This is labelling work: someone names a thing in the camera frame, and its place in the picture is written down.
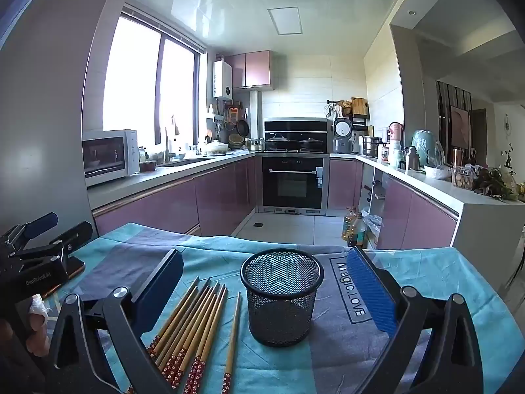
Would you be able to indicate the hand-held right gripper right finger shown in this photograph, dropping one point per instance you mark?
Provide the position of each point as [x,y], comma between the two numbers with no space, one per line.
[371,291]

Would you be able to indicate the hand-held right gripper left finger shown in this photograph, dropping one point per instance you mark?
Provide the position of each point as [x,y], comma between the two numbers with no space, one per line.
[164,291]

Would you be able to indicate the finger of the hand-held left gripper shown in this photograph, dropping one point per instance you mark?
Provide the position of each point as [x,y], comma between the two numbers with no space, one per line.
[41,222]
[78,233]

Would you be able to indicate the bunch of bamboo chopsticks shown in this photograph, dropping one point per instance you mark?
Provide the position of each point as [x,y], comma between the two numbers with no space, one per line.
[192,328]

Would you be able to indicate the red-ended bamboo chopstick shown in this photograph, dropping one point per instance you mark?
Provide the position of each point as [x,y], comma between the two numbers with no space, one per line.
[232,336]

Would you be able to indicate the black mesh pen cup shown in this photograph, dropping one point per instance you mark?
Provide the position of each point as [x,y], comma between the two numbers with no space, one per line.
[283,316]

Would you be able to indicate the person's left hand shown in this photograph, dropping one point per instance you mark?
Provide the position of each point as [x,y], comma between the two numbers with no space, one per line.
[37,320]

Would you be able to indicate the dark cooking oil bottle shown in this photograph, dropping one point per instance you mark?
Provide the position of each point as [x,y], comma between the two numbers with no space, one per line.
[358,230]

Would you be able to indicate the clear plastic bag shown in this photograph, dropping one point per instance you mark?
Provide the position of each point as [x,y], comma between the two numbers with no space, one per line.
[373,225]

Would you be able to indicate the yellow cooking oil bottle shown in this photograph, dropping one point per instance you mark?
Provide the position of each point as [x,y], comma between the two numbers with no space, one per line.
[348,223]

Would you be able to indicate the white toaster oven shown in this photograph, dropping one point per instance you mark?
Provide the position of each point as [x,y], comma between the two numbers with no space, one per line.
[106,158]

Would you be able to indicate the pink kitchen base cabinets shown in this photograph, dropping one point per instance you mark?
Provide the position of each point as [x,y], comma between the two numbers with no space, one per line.
[164,209]
[410,217]

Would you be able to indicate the dark red bowl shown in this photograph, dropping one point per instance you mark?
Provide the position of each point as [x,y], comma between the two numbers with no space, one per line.
[147,167]

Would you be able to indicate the teal and grey tablecloth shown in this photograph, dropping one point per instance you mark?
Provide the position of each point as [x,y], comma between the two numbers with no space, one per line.
[287,369]

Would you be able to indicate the steel kitchen faucet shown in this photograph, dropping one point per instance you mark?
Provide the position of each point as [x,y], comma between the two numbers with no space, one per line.
[168,147]

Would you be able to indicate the black built-in oven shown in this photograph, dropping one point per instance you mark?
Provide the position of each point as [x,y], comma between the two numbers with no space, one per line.
[293,188]

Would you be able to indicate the steel thermos flask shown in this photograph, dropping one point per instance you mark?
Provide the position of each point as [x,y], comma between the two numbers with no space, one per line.
[412,160]

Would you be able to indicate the white canister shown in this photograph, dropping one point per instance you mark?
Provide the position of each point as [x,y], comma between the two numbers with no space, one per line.
[396,154]

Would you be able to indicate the stainless steel pot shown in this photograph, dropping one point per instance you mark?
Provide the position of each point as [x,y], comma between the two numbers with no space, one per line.
[371,147]

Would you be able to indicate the clear plastic food box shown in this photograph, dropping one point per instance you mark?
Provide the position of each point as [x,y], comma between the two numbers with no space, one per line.
[462,180]

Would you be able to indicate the white casserole pot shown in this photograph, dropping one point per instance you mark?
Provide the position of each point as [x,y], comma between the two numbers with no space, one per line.
[215,148]

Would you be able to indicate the teal countertop appliance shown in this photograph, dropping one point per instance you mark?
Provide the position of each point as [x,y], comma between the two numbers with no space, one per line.
[424,143]

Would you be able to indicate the kitchen window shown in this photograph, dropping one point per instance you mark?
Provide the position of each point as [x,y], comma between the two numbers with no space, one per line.
[131,82]

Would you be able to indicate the black lidded cooking pot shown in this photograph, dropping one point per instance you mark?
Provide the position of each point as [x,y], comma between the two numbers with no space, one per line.
[277,141]
[311,142]

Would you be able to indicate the pink electric kettle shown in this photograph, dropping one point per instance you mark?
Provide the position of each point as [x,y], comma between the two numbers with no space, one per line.
[396,131]

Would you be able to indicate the silver rice cooker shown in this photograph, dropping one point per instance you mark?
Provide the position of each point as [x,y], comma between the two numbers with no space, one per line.
[342,131]

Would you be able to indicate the bunch of leafy plants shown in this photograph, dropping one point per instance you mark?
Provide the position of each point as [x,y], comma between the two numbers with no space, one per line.
[494,184]

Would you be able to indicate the black range hood stove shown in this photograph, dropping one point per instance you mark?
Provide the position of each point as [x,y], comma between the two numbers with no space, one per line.
[295,127]

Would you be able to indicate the hanging black frying pan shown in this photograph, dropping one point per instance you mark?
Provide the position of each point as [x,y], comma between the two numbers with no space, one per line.
[243,128]

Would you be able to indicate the framed brown painting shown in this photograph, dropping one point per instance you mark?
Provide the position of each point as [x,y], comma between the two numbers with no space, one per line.
[460,125]

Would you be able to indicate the ceiling light panel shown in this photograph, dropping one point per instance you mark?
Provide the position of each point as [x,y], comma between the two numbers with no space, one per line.
[286,20]

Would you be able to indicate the wall rack with cutting boards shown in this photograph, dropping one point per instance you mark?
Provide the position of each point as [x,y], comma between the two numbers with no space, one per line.
[359,108]

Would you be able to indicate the white wall water heater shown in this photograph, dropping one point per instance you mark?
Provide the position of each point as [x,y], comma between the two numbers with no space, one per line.
[222,78]

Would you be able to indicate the pink wall cabinets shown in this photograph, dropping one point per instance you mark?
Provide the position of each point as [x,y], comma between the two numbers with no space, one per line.
[256,69]

